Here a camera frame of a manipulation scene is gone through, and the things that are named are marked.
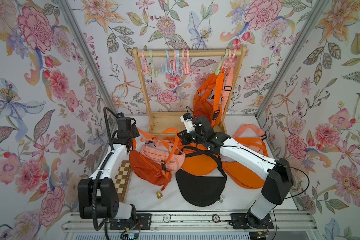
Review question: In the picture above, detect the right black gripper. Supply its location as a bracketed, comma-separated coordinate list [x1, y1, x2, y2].
[177, 129, 208, 148]

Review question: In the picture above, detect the orange sling bag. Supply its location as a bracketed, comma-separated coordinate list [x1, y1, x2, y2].
[176, 143, 218, 176]
[193, 72, 225, 127]
[222, 151, 269, 189]

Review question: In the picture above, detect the pink sling bag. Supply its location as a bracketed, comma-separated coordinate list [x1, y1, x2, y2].
[231, 124, 267, 153]
[140, 146, 186, 173]

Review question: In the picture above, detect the rust orange bag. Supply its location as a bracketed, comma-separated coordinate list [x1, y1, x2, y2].
[128, 127, 181, 192]

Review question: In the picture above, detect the black bag strap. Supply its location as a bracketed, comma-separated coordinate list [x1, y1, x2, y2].
[175, 145, 228, 208]

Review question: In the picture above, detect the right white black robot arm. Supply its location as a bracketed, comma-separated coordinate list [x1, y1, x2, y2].
[176, 113, 294, 230]

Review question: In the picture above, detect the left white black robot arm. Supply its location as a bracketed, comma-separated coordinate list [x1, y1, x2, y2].
[78, 107, 140, 231]

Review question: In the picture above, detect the far right pink bag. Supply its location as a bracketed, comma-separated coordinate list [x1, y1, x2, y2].
[221, 64, 235, 113]

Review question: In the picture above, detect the green hook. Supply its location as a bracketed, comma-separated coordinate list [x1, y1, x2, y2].
[210, 49, 230, 76]
[149, 50, 158, 78]

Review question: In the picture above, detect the pink hook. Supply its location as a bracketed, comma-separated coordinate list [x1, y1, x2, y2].
[185, 49, 193, 75]
[182, 50, 186, 75]
[222, 49, 237, 70]
[141, 50, 150, 75]

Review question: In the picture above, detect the blue hook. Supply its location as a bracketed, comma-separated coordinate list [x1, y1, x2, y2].
[171, 50, 184, 77]
[161, 50, 172, 74]

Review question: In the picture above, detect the wooden clothes rack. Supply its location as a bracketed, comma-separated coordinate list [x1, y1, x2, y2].
[133, 45, 248, 136]

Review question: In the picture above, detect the wooden chessboard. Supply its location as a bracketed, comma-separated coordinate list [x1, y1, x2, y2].
[114, 160, 133, 203]

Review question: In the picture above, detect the silver chess piece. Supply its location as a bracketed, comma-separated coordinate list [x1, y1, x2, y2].
[217, 196, 225, 204]

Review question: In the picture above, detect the gold chess piece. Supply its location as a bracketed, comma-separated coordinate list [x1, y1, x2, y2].
[156, 191, 163, 200]

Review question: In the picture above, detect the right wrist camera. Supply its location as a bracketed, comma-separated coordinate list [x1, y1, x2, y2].
[181, 113, 195, 133]

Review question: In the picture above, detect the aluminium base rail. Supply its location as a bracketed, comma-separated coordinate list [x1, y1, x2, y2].
[62, 210, 317, 233]

